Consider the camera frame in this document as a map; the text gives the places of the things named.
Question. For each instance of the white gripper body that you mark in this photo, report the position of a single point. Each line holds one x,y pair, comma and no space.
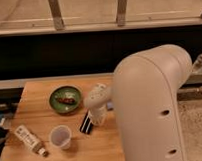
98,116

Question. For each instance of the black white striped eraser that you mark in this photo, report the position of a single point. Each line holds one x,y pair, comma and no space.
86,126

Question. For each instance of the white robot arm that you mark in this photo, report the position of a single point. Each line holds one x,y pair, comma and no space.
144,96

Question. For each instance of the small blue object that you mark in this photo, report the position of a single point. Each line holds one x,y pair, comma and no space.
109,106

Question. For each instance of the green bowl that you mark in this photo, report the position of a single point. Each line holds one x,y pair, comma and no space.
68,92

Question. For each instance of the brown food piece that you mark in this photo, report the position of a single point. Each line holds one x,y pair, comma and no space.
66,100

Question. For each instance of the clear plastic cup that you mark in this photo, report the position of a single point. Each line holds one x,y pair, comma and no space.
60,137

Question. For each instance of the white bottle brown cap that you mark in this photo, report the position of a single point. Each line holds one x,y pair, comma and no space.
31,141

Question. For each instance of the left metal window post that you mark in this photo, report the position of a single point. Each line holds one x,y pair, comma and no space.
56,14

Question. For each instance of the metal window post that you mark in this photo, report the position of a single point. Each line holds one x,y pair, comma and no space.
121,12
56,14

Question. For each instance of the right metal window post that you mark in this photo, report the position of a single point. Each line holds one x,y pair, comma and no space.
121,12

